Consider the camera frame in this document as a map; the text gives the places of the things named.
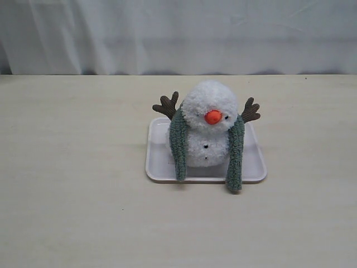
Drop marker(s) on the white backdrop curtain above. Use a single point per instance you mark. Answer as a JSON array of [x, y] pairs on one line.
[[178, 37]]

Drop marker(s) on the white plush snowman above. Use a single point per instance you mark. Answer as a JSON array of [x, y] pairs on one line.
[[207, 94]]

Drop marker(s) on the green fuzzy scarf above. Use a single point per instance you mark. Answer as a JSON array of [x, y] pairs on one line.
[[235, 156]]

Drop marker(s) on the white rectangular plastic tray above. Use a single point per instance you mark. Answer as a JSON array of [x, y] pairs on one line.
[[160, 166]]

